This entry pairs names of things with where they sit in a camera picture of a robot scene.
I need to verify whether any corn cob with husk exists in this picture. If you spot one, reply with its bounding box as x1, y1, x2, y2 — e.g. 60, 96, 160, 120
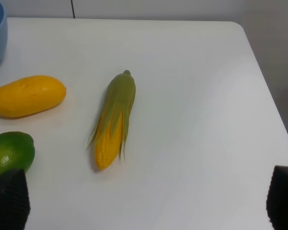
88, 70, 136, 171

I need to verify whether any yellow mango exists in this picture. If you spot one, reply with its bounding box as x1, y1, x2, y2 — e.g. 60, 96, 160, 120
0, 75, 67, 118

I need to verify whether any green lime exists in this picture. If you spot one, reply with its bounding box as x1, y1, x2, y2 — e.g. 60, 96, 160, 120
0, 131, 35, 175

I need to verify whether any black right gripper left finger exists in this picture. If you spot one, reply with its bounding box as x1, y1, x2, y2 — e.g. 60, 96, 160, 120
0, 169, 31, 230

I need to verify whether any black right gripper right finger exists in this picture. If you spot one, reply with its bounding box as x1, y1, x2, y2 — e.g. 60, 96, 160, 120
266, 165, 288, 230

